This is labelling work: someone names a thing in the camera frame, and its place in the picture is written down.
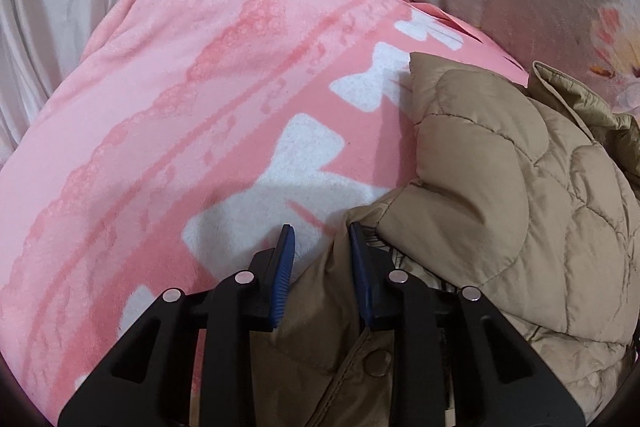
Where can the pink patterned blanket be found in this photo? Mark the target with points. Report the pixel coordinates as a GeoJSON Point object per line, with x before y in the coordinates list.
{"type": "Point", "coordinates": [188, 134]}

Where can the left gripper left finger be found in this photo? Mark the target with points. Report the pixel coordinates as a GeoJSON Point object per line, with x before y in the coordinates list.
{"type": "Point", "coordinates": [146, 378]}

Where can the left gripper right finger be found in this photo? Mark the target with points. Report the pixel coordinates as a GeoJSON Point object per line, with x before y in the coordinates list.
{"type": "Point", "coordinates": [453, 350]}

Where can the beige quilted puffer jacket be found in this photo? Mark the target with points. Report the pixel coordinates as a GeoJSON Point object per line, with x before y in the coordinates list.
{"type": "Point", "coordinates": [530, 193]}

